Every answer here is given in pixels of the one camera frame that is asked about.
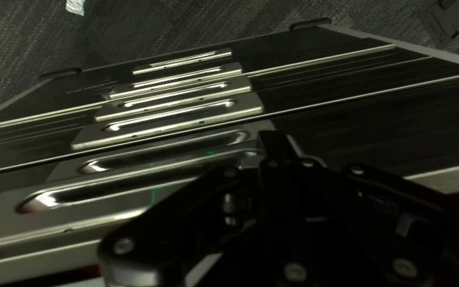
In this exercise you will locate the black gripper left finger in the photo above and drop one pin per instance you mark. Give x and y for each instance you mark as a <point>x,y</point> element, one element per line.
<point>186,224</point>

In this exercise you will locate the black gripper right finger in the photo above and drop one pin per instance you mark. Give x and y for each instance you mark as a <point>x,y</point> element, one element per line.
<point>357,228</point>

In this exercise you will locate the grey metal tool drawer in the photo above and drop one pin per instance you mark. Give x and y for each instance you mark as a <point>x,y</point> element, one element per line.
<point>43,228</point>

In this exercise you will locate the grey metal cabinet drawer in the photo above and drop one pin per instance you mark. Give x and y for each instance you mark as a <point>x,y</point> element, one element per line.
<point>159,153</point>
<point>186,125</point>

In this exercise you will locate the grey tool cabinet wooden top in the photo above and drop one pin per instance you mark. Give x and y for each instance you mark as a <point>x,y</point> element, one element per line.
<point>346,69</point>

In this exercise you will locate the white paper scrap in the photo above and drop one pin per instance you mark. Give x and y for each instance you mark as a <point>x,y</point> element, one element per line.
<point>75,7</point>

